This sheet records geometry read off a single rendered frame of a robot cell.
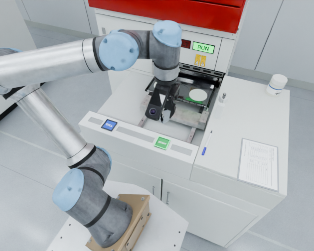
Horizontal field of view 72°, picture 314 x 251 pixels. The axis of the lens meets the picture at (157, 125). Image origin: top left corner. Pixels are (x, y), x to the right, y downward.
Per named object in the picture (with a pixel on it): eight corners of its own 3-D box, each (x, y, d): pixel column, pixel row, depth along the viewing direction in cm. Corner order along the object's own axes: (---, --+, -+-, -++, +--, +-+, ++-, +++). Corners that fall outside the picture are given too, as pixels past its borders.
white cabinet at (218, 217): (138, 141, 212) (130, 71, 149) (238, 175, 188) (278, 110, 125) (103, 200, 174) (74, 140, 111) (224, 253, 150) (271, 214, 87)
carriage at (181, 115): (145, 101, 125) (145, 97, 123) (207, 119, 116) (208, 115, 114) (139, 110, 120) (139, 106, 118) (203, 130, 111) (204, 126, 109)
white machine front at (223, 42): (107, 62, 155) (95, 2, 125) (220, 91, 135) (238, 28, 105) (105, 64, 154) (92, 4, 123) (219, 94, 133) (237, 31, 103)
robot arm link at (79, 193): (75, 232, 66) (39, 205, 62) (89, 199, 78) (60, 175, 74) (101, 215, 62) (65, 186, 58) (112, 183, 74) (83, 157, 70)
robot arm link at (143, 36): (102, 29, 52) (148, 30, 51) (113, 28, 62) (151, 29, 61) (104, 63, 55) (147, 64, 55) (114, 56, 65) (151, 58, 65)
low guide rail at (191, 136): (206, 93, 134) (207, 89, 132) (210, 94, 134) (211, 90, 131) (181, 157, 104) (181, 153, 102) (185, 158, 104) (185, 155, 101)
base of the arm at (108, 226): (113, 252, 62) (88, 233, 59) (92, 243, 74) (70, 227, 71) (139, 205, 71) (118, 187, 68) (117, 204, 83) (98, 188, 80)
